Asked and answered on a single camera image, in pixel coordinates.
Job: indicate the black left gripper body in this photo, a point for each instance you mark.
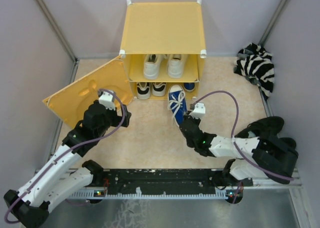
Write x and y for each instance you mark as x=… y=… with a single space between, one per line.
x=112 y=119

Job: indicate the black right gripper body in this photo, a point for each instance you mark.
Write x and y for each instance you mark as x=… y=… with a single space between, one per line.
x=195 y=120

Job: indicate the black white canvas shoe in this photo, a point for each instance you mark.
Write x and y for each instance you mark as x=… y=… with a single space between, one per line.
x=159 y=89
x=143 y=90

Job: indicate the blue canvas shoe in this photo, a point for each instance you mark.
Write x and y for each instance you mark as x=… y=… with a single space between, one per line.
x=189 y=87
x=177 y=103

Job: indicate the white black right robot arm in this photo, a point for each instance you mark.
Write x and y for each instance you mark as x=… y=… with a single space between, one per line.
x=255 y=152

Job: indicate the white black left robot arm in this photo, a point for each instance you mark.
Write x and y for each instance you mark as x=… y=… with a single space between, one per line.
x=33 y=202

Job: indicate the yellow cabinet door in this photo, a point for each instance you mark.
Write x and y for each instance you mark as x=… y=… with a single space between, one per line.
x=70 y=103

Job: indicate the yellow plastic shoe cabinet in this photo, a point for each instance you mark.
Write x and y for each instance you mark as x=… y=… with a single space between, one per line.
x=164 y=28

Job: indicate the black sneaker upper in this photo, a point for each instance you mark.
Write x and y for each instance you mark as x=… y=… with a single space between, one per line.
x=263 y=127

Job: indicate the black sneaker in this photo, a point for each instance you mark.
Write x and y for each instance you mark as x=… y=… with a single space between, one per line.
x=263 y=127
x=288 y=145

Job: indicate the black sneaker lower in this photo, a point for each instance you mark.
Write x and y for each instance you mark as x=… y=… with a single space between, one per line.
x=288 y=145

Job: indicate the black white striped cloth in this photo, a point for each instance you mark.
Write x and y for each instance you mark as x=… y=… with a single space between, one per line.
x=255 y=64

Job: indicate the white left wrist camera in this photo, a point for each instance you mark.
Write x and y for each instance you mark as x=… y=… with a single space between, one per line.
x=107 y=99

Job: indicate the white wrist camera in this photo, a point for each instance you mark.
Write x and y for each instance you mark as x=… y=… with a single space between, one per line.
x=197 y=110
x=107 y=99

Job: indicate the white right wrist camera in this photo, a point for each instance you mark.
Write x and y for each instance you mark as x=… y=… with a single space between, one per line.
x=197 y=110

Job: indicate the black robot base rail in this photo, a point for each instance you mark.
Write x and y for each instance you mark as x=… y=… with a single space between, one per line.
x=156 y=184

